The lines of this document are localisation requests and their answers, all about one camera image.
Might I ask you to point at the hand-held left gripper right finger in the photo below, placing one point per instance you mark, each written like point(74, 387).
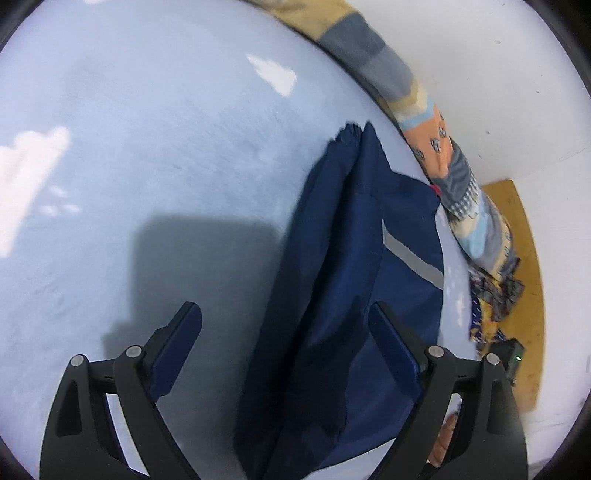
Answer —
point(395, 350)

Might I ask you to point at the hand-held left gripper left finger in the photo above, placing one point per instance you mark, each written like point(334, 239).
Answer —
point(173, 350)

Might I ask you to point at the navy blue work jacket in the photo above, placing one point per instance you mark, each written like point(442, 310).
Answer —
point(332, 277)

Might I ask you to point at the person's right hand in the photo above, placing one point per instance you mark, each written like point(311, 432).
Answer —
point(444, 438)

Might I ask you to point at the navy polka dot cloth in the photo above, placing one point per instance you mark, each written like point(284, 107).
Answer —
point(482, 323)

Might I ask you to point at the dark leaf-patterned cloth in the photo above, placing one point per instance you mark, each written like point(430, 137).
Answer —
point(503, 295)

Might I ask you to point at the wooden headboard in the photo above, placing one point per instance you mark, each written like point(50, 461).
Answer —
point(526, 258)

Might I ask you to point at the rolled patchwork fleece blanket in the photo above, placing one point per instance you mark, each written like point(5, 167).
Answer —
point(457, 180)

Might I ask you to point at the light blue bed sheet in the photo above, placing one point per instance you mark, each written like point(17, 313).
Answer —
point(138, 138)

